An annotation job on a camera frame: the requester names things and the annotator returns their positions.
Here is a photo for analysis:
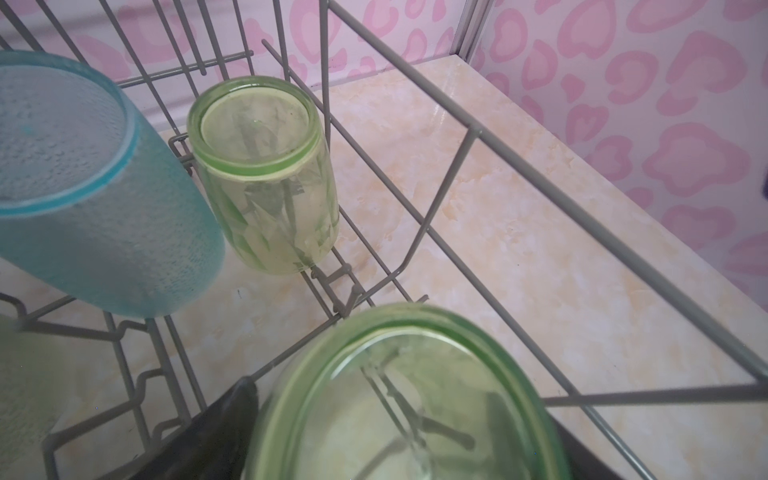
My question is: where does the yellow-green plastic cup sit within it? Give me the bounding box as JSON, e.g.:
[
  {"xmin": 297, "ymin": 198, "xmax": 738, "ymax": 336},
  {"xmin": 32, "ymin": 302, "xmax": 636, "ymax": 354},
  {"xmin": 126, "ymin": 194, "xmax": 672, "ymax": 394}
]
[{"xmin": 243, "ymin": 303, "xmax": 571, "ymax": 479}]

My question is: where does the grey wire dish rack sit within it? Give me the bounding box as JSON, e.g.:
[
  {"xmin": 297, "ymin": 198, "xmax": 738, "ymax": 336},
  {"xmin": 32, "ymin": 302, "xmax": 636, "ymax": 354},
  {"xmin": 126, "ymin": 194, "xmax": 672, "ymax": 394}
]
[{"xmin": 0, "ymin": 0, "xmax": 768, "ymax": 480}]

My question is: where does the teal plastic cup front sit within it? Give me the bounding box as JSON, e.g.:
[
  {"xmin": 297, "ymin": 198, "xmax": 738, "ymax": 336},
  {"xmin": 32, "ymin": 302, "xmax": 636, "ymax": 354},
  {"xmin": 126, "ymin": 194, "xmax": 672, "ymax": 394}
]
[{"xmin": 1, "ymin": 51, "xmax": 225, "ymax": 318}]

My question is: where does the right corner aluminium post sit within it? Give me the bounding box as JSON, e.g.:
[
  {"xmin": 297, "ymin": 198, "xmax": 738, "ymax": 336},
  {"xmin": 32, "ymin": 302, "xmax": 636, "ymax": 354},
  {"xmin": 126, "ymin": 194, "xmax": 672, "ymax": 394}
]
[{"xmin": 449, "ymin": 0, "xmax": 494, "ymax": 62}]

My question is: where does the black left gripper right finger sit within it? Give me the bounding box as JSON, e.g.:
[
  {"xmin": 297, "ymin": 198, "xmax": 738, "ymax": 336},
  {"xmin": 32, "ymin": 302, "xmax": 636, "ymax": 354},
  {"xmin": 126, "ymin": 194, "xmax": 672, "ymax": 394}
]
[{"xmin": 551, "ymin": 417, "xmax": 622, "ymax": 480}]

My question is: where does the pale yellow plastic cup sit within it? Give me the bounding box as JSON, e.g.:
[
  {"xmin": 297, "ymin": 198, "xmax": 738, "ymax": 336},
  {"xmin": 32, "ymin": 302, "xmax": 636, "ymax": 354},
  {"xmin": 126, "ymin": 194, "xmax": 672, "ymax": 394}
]
[{"xmin": 1, "ymin": 315, "xmax": 72, "ymax": 473}]

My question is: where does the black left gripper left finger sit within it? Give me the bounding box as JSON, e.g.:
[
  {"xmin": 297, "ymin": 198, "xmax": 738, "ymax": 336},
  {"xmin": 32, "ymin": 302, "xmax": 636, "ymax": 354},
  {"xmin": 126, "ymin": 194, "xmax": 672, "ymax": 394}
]
[{"xmin": 133, "ymin": 377, "xmax": 260, "ymax": 479}]

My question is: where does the green transparent plastic cup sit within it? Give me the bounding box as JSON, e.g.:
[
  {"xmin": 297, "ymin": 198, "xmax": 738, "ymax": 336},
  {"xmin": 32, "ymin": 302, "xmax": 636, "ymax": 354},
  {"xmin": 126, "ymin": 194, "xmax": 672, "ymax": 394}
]
[{"xmin": 187, "ymin": 76, "xmax": 340, "ymax": 275}]

